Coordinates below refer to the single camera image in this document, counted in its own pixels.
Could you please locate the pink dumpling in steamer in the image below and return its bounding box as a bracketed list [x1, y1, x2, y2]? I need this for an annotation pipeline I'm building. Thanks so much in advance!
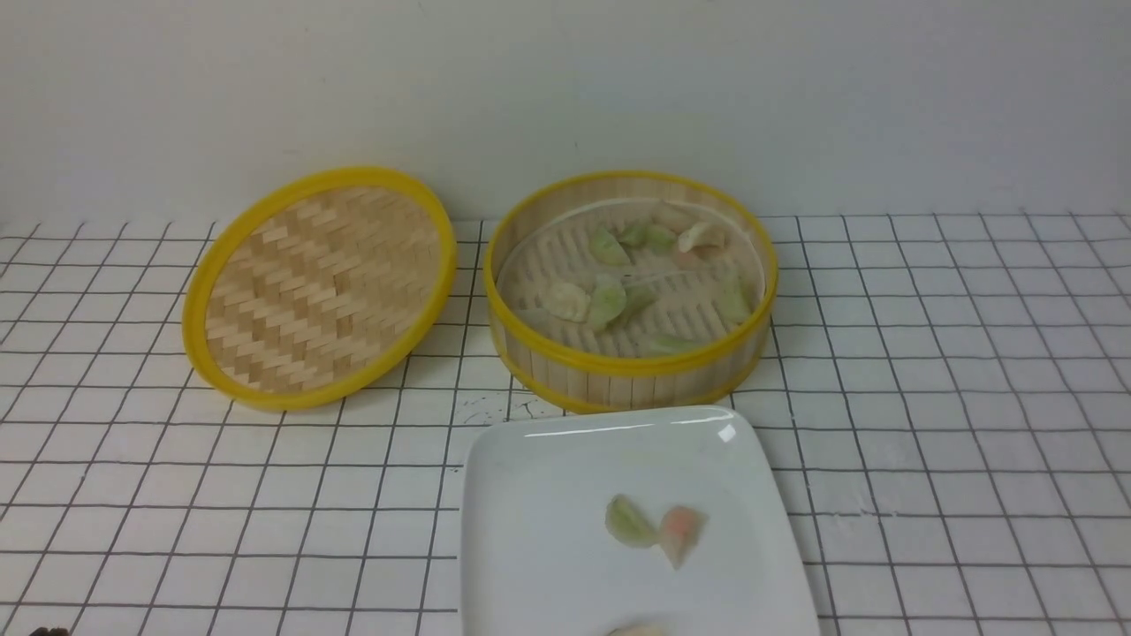
[676, 221, 727, 253]

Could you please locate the beige dumpling in steamer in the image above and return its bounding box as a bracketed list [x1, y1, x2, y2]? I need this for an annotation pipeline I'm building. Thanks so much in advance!
[541, 281, 592, 323]

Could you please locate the pink dumpling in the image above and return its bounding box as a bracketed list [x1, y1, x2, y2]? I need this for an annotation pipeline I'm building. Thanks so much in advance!
[676, 221, 727, 253]
[656, 504, 707, 571]

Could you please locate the green dumpling in steamer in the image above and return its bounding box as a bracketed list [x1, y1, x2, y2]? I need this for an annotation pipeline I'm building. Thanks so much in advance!
[586, 273, 627, 330]

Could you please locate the bamboo steamer basket yellow rim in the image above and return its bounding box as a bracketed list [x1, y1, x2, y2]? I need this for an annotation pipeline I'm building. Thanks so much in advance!
[483, 170, 779, 413]

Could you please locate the green dumpling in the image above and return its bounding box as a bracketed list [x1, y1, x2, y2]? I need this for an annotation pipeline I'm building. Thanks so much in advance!
[604, 495, 657, 549]
[586, 273, 627, 330]

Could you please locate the white square plate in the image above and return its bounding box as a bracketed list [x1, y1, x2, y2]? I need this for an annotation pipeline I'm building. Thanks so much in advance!
[458, 405, 821, 635]

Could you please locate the woven bamboo steamer lid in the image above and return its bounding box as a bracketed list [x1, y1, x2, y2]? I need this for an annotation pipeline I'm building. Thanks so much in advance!
[182, 166, 458, 412]

